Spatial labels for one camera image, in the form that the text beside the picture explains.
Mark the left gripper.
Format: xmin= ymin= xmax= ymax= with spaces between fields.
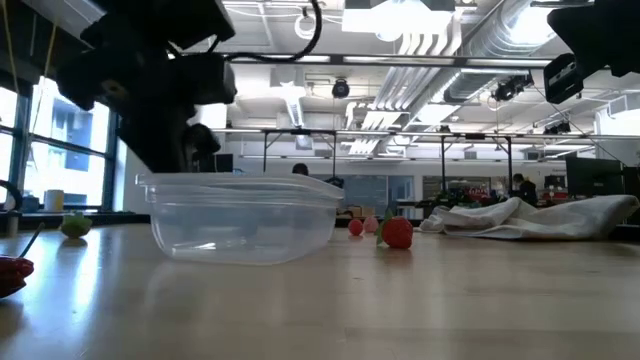
xmin=54 ymin=47 xmax=222 ymax=175

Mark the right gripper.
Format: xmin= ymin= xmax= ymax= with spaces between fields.
xmin=543 ymin=0 xmax=640 ymax=105

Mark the clear plastic tupperware container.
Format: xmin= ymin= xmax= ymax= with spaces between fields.
xmin=135 ymin=172 xmax=346 ymax=266

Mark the red strawberry long stem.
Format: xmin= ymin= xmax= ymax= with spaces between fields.
xmin=0 ymin=222 xmax=46 ymax=300

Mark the red strawberry with leaf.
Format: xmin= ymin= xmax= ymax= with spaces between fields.
xmin=375 ymin=208 xmax=415 ymax=250

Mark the pale green produce piece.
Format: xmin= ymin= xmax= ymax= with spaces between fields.
xmin=60 ymin=212 xmax=94 ymax=240

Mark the black computer monitor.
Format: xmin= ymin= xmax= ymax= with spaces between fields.
xmin=565 ymin=156 xmax=625 ymax=200
xmin=212 ymin=152 xmax=235 ymax=174

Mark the large room window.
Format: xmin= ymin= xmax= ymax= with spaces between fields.
xmin=0 ymin=74 xmax=121 ymax=214

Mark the white cylindrical cup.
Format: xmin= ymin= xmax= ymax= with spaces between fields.
xmin=43 ymin=188 xmax=66 ymax=213

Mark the white checked cloth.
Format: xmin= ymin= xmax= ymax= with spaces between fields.
xmin=418 ymin=193 xmax=640 ymax=241

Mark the black overhead rig beam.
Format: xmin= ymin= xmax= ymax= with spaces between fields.
xmin=222 ymin=51 xmax=554 ymax=70

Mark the white ceiling light panel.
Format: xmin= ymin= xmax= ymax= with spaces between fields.
xmin=341 ymin=0 xmax=457 ymax=37

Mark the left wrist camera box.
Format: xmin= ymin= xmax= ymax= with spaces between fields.
xmin=172 ymin=52 xmax=239 ymax=106

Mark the black aluminium table frame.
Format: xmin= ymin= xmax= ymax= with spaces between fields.
xmin=0 ymin=212 xmax=640 ymax=242

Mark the black background rig frame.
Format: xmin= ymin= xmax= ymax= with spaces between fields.
xmin=438 ymin=132 xmax=515 ymax=194
xmin=261 ymin=128 xmax=339 ymax=179

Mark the black curved cable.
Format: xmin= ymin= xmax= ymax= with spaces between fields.
xmin=0 ymin=178 xmax=24 ymax=211

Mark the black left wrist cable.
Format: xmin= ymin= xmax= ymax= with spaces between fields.
xmin=209 ymin=0 xmax=324 ymax=65

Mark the white coiled cable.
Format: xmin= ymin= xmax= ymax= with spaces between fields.
xmin=293 ymin=13 xmax=321 ymax=41

